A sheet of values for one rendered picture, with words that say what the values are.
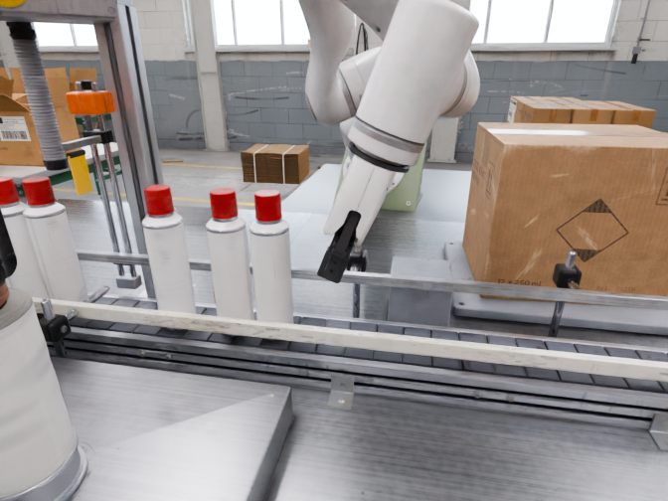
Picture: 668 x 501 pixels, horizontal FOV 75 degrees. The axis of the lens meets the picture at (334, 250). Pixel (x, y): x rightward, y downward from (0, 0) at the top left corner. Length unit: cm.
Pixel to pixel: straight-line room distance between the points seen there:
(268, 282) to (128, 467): 25
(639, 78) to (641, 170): 550
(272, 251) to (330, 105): 52
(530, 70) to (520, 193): 527
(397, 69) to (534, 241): 43
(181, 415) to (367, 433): 21
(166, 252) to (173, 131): 653
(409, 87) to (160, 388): 44
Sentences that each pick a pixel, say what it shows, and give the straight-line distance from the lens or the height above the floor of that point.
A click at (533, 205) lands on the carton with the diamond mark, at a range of 77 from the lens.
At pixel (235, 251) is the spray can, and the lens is 58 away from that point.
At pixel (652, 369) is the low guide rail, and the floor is 91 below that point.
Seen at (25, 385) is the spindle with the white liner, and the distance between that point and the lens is 43.
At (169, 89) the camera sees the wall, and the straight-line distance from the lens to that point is 705.
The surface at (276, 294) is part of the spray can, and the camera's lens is 58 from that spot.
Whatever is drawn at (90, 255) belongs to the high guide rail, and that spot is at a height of 96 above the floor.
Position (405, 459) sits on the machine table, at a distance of 54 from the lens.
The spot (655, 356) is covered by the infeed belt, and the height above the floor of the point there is 88.
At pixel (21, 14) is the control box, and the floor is 129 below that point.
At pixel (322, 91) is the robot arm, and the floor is 117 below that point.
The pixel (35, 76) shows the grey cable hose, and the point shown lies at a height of 121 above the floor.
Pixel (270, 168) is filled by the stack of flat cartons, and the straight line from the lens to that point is 477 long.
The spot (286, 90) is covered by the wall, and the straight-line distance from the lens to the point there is 628.
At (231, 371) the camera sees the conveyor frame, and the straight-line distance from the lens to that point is 64.
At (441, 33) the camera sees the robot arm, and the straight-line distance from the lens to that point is 46.
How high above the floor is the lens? 124
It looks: 24 degrees down
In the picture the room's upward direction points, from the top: straight up
